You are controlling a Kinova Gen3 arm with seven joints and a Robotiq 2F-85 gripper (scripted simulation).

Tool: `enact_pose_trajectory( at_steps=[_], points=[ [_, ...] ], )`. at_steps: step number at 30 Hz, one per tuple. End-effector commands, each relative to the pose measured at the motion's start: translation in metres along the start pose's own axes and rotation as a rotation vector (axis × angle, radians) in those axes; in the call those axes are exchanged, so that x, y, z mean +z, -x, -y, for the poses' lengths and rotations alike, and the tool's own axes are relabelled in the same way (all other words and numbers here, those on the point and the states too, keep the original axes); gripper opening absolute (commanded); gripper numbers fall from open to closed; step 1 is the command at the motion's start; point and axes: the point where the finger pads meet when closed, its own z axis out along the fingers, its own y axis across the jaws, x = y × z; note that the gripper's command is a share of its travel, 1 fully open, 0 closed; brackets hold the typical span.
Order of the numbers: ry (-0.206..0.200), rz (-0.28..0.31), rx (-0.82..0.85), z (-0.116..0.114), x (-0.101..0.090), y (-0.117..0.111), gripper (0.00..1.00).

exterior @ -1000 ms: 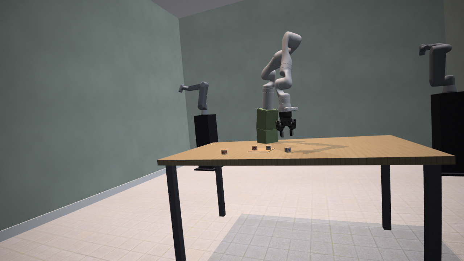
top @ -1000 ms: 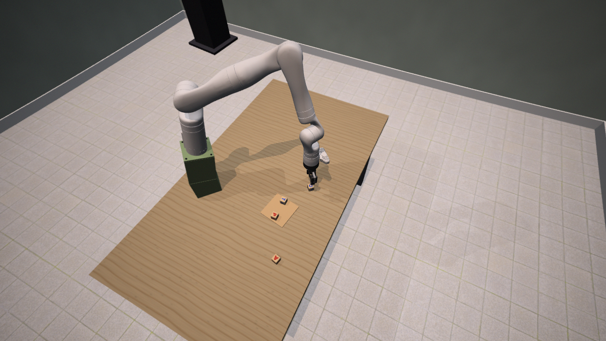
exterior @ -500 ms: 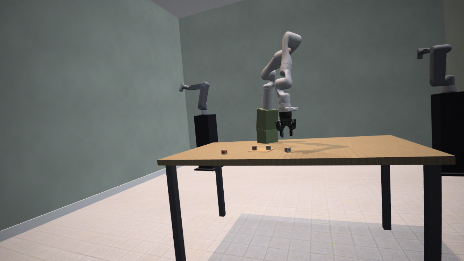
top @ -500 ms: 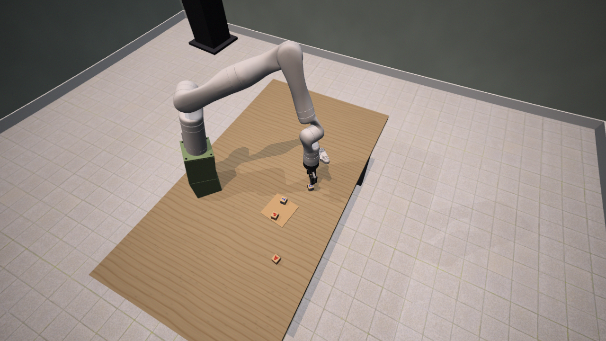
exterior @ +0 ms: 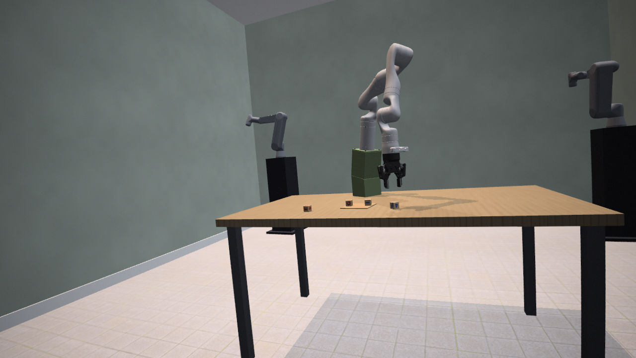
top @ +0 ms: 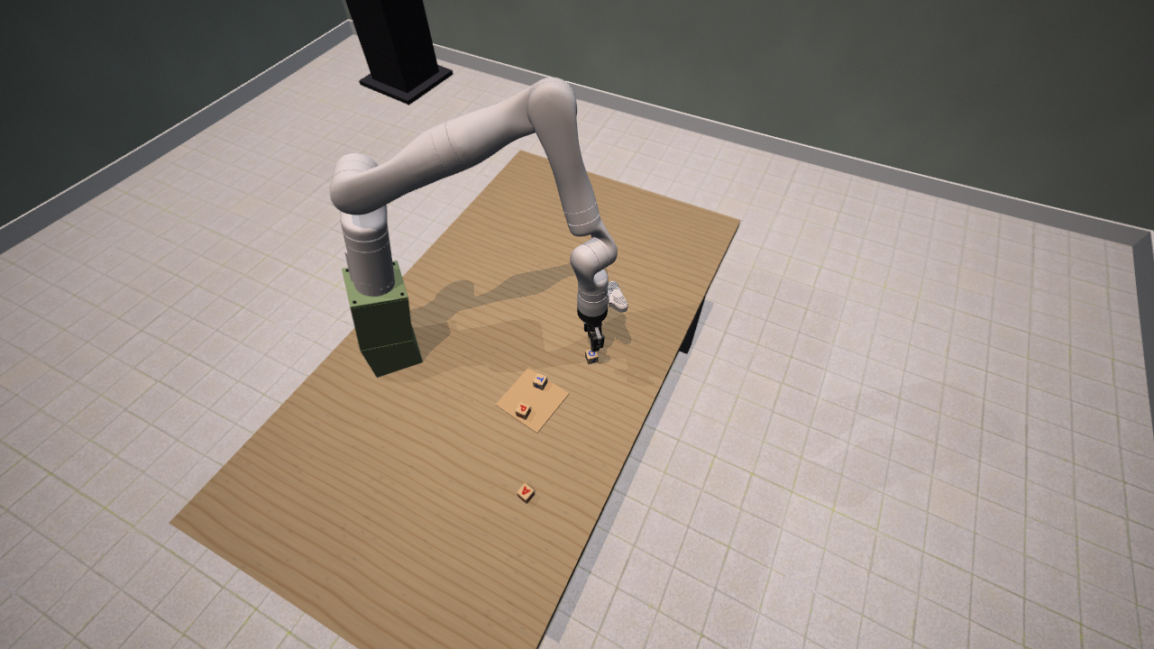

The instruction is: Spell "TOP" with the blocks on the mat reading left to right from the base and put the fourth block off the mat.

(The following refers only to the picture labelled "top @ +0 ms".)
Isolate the peach flat mat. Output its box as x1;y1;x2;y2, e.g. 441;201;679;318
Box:
496;368;569;433

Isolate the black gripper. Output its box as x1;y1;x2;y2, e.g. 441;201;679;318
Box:
577;307;608;352

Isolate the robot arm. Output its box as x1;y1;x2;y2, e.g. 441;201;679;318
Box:
330;79;627;316

